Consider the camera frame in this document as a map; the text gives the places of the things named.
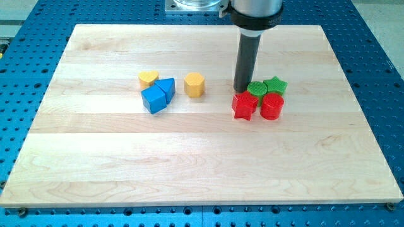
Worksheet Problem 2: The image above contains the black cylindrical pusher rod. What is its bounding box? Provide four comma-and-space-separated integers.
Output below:
234, 34, 261, 93

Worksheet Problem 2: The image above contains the green cylinder block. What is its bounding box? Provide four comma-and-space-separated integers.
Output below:
247, 81, 268, 107

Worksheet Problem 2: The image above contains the blue cube block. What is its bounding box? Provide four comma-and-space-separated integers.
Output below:
141, 85, 167, 114

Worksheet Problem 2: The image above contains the red star block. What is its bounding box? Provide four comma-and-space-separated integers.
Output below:
232, 91, 259, 120

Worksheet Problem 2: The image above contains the light wooden board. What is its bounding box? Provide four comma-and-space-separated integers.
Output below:
1, 24, 403, 207

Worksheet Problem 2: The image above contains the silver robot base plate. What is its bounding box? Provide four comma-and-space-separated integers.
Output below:
165, 0, 229, 14

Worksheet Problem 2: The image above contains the blue triangle block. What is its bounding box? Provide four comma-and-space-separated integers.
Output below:
155, 78, 175, 104

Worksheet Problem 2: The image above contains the yellow hexagon block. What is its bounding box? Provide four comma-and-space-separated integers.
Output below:
184, 73, 205, 98

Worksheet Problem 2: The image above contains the red cylinder block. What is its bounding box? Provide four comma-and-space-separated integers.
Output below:
260, 93, 284, 120

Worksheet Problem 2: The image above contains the yellow heart block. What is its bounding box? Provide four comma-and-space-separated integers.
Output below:
138, 70, 159, 90

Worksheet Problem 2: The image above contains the green star block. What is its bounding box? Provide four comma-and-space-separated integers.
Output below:
263, 76, 288, 96

